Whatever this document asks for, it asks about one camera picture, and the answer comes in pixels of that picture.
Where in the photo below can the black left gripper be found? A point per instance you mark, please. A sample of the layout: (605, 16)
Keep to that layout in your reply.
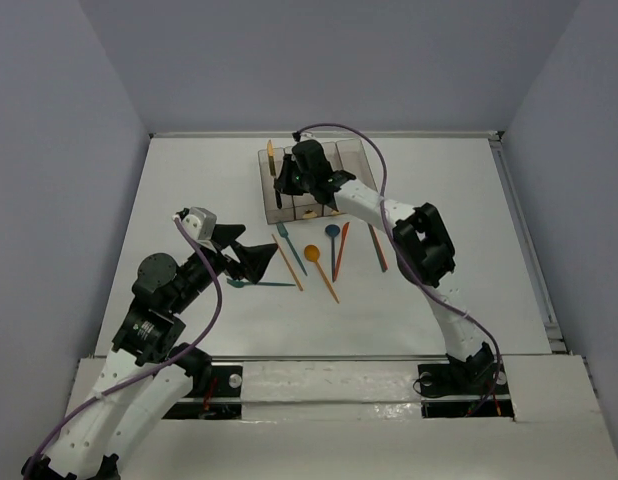
(229, 259)

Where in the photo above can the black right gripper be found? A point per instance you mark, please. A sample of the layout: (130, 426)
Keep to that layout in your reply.
(282, 183)

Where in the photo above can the yellow chopstick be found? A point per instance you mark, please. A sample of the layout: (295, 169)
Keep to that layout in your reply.
(288, 264)

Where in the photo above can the gold knife green handle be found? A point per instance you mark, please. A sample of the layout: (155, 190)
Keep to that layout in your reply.
(273, 174)

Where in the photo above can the blue plastic spoon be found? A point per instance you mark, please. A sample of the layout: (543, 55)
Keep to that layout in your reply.
(332, 231)

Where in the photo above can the orange plastic knife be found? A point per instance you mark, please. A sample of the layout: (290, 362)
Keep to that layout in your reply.
(338, 258)

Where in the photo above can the yellow plastic spoon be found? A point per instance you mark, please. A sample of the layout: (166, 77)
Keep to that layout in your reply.
(312, 254)

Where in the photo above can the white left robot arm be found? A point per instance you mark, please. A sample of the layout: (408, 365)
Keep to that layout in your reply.
(147, 371)

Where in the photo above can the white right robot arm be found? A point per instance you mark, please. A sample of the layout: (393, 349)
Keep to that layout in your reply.
(422, 245)

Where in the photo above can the clear bin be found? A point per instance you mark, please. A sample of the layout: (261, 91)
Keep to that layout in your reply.
(326, 150)
(272, 214)
(354, 160)
(303, 207)

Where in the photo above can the white front platform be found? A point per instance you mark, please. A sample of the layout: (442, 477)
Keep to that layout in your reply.
(360, 418)

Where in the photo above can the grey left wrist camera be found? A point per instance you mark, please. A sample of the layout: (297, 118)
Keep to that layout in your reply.
(199, 223)

